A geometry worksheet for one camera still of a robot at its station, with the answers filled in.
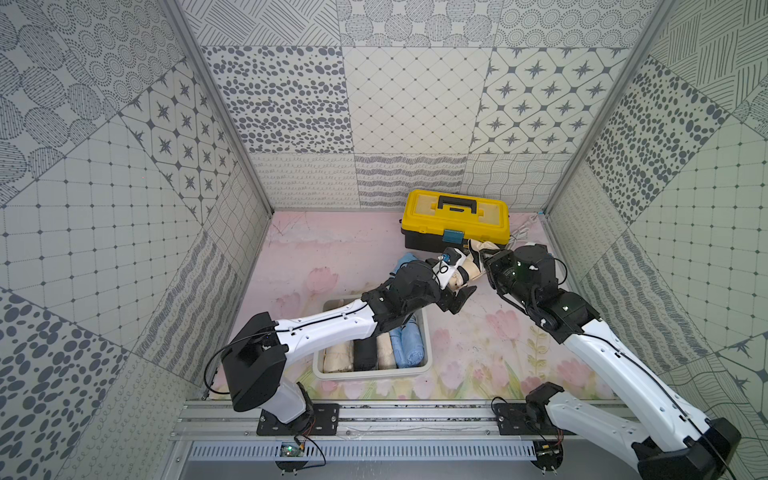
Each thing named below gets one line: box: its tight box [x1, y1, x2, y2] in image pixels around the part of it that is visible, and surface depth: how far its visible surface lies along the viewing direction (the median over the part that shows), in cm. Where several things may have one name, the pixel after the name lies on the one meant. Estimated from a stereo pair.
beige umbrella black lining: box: [449, 239, 500, 290], surface depth 71 cm
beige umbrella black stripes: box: [376, 332, 397, 370], surface depth 81 cm
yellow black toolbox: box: [400, 189, 511, 252], surface depth 100 cm
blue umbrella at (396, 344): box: [390, 326, 402, 368], surface depth 83 cm
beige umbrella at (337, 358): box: [318, 340, 355, 373], surface depth 76 cm
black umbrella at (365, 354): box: [353, 336, 377, 371], surface depth 80 cm
